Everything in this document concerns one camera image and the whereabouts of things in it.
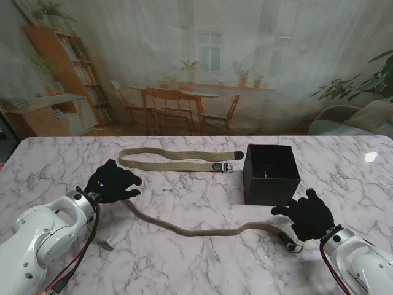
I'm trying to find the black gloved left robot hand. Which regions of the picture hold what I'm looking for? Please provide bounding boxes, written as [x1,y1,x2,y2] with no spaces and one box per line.
[84,159,142,204]

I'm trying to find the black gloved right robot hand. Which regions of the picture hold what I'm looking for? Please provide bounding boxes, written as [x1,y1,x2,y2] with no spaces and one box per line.
[270,187,335,242]

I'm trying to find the black belt storage box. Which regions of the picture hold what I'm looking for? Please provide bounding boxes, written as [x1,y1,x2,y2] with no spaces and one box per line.
[241,144,302,207]

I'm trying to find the dark brown woven belt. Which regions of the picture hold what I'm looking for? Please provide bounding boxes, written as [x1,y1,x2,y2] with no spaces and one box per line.
[256,164,285,180]

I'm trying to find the beige woven belt double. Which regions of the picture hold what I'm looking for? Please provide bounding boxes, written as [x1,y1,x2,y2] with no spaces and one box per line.
[91,198,305,253]
[118,147,245,175]

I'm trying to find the black panel beside backdrop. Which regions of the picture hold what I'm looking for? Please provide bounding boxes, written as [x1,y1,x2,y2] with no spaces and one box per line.
[0,109,22,170]

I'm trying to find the red black right arm cables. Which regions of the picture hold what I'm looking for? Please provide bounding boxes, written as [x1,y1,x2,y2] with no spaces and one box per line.
[318,242,351,295]

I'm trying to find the red black arm cables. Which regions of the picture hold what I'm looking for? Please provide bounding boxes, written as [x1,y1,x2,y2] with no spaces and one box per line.
[318,242,351,295]
[39,202,104,295]

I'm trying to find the red black left arm cables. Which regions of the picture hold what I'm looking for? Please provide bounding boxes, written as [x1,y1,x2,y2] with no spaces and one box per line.
[39,202,104,295]

